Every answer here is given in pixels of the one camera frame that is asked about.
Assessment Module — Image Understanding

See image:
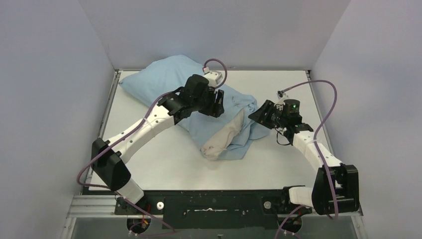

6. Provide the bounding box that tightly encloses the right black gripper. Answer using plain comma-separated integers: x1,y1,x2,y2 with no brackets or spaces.
249,101,288,129

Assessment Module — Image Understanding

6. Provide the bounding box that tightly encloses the white pillow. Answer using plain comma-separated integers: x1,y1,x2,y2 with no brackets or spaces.
201,110,247,160

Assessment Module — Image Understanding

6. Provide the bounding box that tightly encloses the green and blue pillowcase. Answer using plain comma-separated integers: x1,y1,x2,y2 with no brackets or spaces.
120,55,270,160

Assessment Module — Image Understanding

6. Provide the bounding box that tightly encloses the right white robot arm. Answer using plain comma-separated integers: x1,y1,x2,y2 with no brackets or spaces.
249,99,360,215

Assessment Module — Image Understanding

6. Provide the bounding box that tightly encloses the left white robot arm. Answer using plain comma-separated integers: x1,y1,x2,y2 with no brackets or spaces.
91,71,224,213

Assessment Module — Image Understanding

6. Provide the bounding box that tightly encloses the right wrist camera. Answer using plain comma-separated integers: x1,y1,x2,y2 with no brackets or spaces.
276,91,289,105

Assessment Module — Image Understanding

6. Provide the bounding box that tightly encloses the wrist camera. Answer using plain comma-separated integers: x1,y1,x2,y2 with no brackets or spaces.
203,67,223,88
276,91,289,105

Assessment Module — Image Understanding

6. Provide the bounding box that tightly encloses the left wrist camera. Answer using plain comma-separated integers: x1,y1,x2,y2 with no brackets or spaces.
203,67,223,88

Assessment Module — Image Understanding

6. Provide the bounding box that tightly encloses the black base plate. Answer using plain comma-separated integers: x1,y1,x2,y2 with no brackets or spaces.
114,189,312,231

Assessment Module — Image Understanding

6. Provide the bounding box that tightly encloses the aluminium frame rail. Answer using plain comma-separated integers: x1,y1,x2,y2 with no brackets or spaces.
59,69,123,239

